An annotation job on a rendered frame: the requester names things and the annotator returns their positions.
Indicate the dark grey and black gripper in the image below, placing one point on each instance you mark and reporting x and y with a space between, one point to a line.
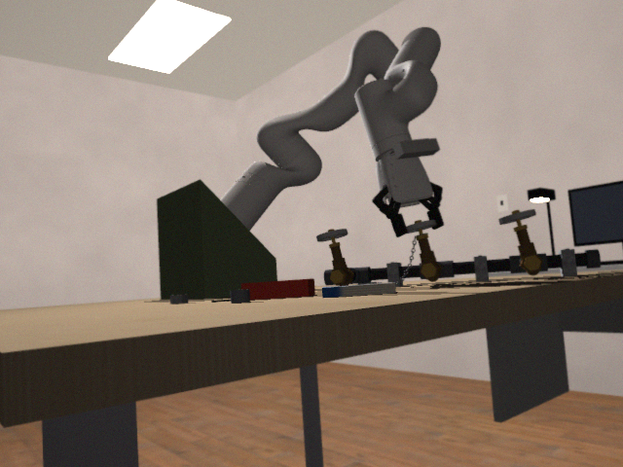
405 181

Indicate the grey t-shaped pipe manifold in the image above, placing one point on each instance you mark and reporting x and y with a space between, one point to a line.
343 276

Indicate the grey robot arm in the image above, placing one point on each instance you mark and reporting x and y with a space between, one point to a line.
386 107

